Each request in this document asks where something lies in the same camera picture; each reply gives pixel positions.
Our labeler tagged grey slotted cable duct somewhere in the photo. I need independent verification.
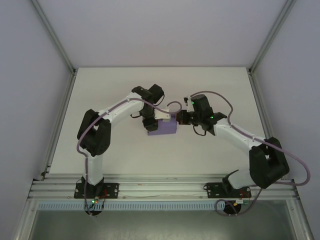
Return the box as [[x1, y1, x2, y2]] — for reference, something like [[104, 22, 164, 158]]
[[36, 201, 251, 211]]

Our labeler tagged purple cloth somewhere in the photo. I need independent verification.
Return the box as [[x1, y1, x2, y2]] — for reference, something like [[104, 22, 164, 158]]
[[146, 119, 179, 137]]

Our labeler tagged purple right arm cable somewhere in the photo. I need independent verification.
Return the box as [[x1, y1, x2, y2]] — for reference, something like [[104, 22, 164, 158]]
[[187, 90, 311, 217]]

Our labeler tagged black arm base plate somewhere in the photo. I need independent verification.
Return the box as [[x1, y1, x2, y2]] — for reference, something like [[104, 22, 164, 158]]
[[73, 182, 120, 200], [204, 182, 251, 200]]

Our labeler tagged aluminium lower frame beam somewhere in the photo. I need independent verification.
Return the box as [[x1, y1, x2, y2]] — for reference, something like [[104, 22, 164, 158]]
[[13, 197, 38, 240], [284, 197, 315, 240]]

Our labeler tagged grey metal sheet panel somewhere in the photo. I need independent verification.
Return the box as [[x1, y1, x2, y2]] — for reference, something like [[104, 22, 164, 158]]
[[31, 209, 295, 240]]

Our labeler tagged aluminium frame post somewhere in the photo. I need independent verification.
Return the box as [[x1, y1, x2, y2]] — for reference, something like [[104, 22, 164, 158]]
[[30, 0, 77, 76], [248, 0, 299, 75]]

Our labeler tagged aluminium table side rail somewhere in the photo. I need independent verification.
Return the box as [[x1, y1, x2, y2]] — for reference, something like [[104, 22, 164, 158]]
[[247, 69, 286, 181], [39, 69, 78, 181]]

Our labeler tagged wide grooved aluminium rail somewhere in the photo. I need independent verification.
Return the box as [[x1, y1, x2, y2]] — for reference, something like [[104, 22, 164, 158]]
[[27, 174, 300, 201]]

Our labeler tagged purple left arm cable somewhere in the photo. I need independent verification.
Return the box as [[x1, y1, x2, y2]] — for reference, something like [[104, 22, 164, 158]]
[[75, 97, 183, 217]]

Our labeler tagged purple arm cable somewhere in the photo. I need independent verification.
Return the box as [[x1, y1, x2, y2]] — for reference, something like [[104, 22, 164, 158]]
[[75, 97, 183, 217], [187, 90, 311, 217]]

